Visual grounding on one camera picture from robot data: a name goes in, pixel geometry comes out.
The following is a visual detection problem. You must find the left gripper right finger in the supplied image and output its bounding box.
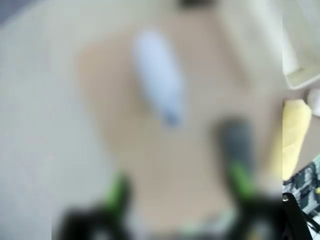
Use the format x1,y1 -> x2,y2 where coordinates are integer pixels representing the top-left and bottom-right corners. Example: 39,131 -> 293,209
224,159 -> 283,240

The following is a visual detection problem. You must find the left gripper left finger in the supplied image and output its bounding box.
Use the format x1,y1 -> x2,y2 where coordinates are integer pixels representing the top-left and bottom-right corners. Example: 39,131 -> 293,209
62,171 -> 133,240

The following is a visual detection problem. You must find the cream fabric storage bin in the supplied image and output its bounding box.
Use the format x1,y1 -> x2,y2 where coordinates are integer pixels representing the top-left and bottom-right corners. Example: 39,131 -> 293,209
219,0 -> 320,90

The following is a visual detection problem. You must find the blue towel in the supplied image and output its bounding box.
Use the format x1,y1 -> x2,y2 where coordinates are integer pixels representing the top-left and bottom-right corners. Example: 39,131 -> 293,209
131,31 -> 186,128

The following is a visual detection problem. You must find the yellow towel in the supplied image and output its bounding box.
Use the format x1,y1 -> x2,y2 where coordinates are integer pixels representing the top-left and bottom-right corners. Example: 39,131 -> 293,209
271,99 -> 313,181

